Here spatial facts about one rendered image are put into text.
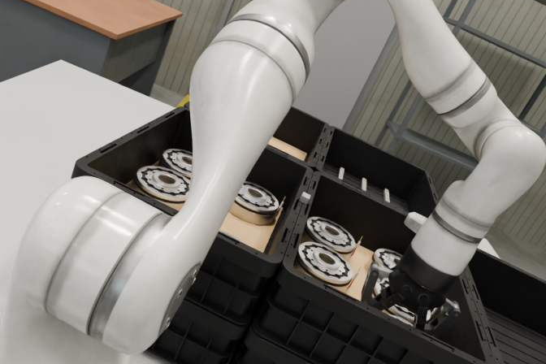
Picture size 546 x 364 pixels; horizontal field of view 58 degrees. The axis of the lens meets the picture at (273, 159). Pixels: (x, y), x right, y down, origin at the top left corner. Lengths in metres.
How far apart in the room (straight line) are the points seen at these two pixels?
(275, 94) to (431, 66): 0.24
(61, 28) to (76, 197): 2.18
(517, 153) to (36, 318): 0.50
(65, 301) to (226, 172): 0.13
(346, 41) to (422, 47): 3.41
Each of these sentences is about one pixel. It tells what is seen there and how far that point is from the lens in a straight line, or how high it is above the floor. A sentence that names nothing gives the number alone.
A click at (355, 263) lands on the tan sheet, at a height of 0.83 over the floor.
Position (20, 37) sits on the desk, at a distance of 2.59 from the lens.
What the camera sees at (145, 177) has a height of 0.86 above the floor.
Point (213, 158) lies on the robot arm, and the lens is 0.36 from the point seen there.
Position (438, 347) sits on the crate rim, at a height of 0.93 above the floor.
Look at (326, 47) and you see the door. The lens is 3.99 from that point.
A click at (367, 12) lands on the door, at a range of 3.99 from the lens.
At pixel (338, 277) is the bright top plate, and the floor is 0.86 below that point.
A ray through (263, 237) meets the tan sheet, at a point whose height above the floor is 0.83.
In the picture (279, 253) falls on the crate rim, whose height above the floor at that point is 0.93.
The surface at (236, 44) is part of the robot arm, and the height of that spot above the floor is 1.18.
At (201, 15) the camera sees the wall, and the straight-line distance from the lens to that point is 4.07.
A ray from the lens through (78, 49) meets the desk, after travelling 2.48.
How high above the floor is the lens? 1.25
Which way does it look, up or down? 20 degrees down
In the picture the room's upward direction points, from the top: 25 degrees clockwise
